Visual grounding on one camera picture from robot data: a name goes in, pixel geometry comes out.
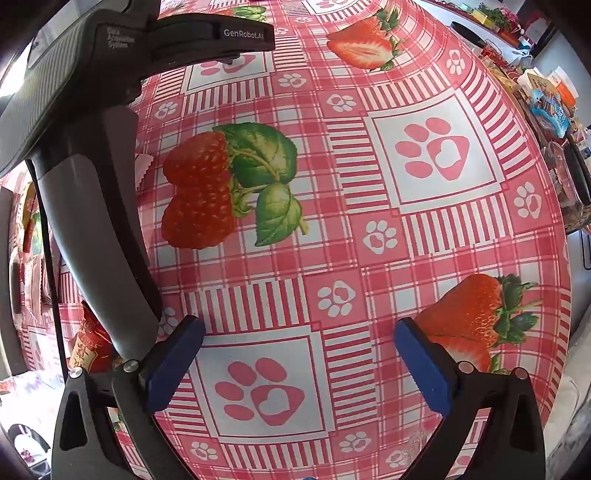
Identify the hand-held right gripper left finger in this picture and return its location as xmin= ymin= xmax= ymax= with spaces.
xmin=52 ymin=315 xmax=207 ymax=480

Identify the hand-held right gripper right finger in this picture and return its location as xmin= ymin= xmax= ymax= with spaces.
xmin=394 ymin=317 xmax=549 ymax=480

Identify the red gold-label snack packet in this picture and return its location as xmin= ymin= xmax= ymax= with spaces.
xmin=68 ymin=302 xmax=116 ymax=374

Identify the grey white cloth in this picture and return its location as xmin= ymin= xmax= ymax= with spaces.
xmin=545 ymin=369 xmax=591 ymax=480

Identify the black round bin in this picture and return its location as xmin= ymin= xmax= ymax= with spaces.
xmin=9 ymin=425 xmax=51 ymax=476

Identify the strawberry print checked tablecloth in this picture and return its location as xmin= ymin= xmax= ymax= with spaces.
xmin=9 ymin=0 xmax=573 ymax=480

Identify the blue snack bag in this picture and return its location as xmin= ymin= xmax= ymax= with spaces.
xmin=529 ymin=88 xmax=571 ymax=139

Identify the potted green plant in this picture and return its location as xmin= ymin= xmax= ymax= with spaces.
xmin=475 ymin=2 xmax=520 ymax=31

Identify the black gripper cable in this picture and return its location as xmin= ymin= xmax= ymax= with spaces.
xmin=28 ymin=159 xmax=70 ymax=377

